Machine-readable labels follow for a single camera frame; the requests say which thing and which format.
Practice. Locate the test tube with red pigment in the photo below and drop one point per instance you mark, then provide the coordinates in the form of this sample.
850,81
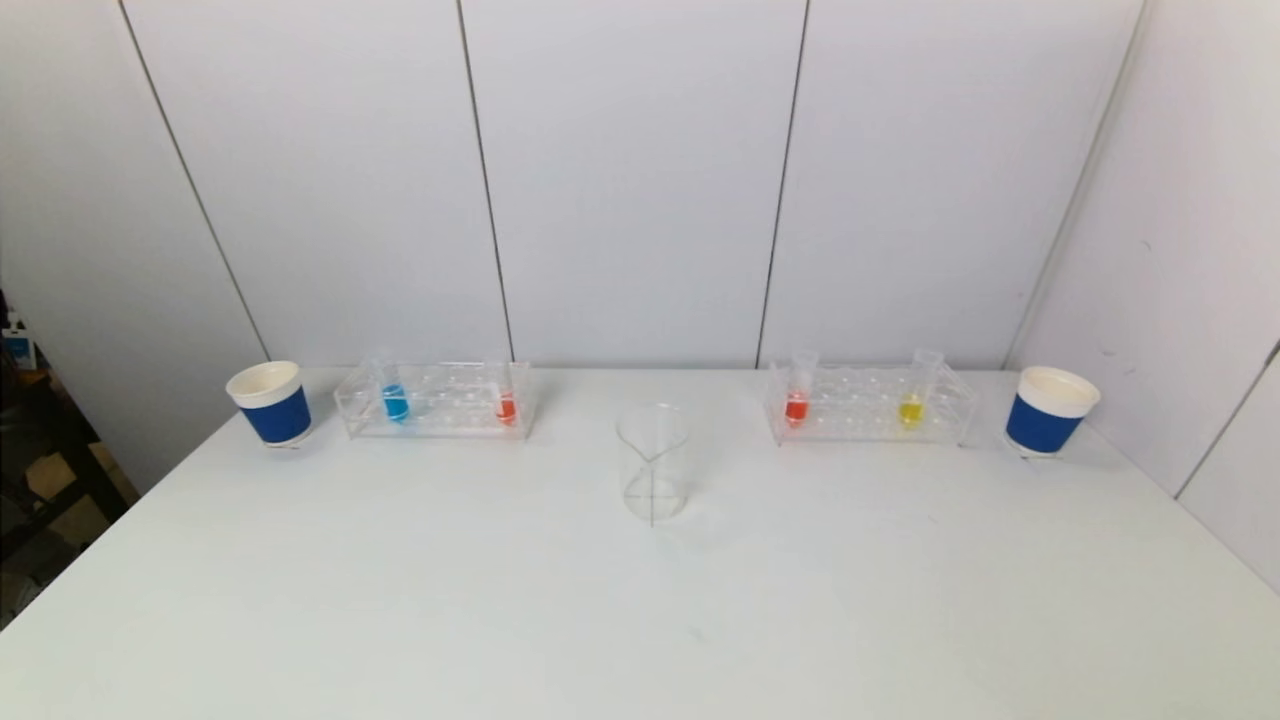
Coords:
506,408
796,408

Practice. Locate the clear glass beaker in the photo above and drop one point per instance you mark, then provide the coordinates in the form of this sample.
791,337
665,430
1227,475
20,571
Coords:
652,470

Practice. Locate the clear acrylic test tube rack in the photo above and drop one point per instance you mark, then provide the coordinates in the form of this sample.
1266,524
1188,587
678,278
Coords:
855,405
450,400

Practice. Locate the test tube with blue pigment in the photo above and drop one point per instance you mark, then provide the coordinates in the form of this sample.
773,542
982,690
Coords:
395,403

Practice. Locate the test tube with yellow pigment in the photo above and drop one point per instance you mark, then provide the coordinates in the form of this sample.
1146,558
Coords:
910,410

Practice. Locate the blue white paper cup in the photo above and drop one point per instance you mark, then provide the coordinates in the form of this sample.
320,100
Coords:
1045,425
275,415

